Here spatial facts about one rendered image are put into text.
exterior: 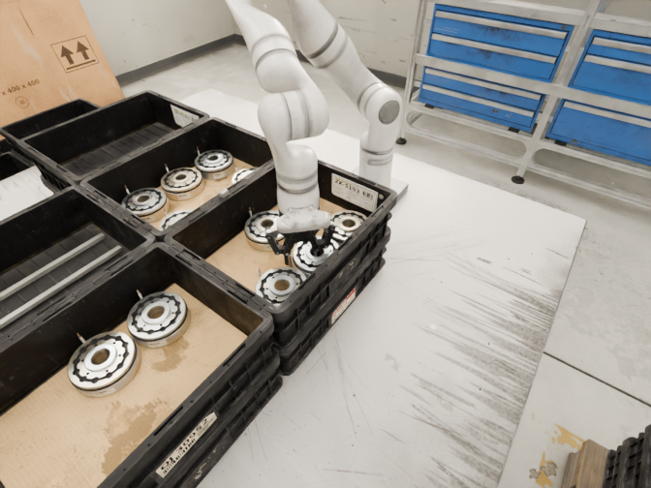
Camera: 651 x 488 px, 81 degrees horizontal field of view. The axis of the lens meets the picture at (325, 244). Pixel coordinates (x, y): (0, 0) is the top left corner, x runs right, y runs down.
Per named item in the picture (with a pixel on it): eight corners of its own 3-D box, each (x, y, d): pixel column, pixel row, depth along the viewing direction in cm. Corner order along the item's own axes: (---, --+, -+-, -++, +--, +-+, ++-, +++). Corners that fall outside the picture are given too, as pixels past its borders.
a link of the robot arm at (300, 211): (278, 235, 64) (274, 206, 59) (271, 195, 71) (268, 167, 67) (331, 228, 65) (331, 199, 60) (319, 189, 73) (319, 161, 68)
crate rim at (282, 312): (294, 157, 97) (294, 148, 95) (399, 200, 84) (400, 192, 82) (163, 247, 74) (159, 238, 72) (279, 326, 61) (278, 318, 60)
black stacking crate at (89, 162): (159, 124, 129) (148, 91, 120) (220, 152, 116) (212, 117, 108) (40, 179, 106) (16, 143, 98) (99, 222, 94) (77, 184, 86)
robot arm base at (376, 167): (365, 183, 119) (368, 134, 107) (393, 192, 115) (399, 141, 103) (352, 200, 113) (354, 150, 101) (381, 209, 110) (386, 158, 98)
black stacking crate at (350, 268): (296, 188, 103) (294, 151, 95) (392, 232, 91) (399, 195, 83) (177, 279, 81) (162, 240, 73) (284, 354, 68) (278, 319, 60)
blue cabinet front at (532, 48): (418, 100, 252) (435, 3, 213) (530, 132, 223) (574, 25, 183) (416, 102, 251) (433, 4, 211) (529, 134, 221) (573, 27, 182)
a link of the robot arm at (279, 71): (338, 115, 54) (310, 39, 58) (278, 125, 52) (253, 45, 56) (329, 142, 61) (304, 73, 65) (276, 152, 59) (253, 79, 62)
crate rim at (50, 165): (150, 96, 122) (148, 88, 120) (214, 123, 109) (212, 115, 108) (19, 149, 99) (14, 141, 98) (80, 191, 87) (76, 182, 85)
